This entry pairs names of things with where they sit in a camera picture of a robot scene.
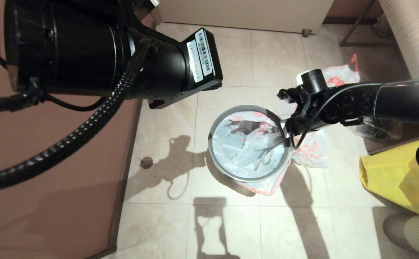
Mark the white red-printed plastic bag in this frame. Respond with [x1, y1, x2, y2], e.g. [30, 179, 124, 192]
[209, 111, 293, 196]
[274, 54, 361, 169]

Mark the grey trash can ring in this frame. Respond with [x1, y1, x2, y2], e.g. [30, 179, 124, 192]
[208, 105, 292, 182]

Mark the clear bag with dark contents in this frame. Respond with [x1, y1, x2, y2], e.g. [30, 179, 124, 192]
[352, 117, 404, 140]

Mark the yellow fabric bag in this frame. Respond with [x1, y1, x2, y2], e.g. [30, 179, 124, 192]
[360, 138, 419, 217]

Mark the white door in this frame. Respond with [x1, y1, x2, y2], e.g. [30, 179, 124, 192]
[155, 0, 335, 36]

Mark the small woven basket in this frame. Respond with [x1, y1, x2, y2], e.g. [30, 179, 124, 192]
[372, 16, 390, 37]

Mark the beige striped upholstered seat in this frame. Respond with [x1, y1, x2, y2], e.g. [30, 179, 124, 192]
[377, 0, 419, 79]

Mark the grey ribbed round object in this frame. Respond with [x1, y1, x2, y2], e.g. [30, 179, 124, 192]
[382, 214, 419, 259]

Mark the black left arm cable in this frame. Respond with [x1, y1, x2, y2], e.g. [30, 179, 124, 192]
[0, 38, 156, 193]

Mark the dark metal furniture frame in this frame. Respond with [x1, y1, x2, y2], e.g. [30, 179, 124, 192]
[338, 0, 393, 47]

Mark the dark furniture frame bar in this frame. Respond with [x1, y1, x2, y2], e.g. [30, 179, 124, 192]
[368, 130, 419, 157]

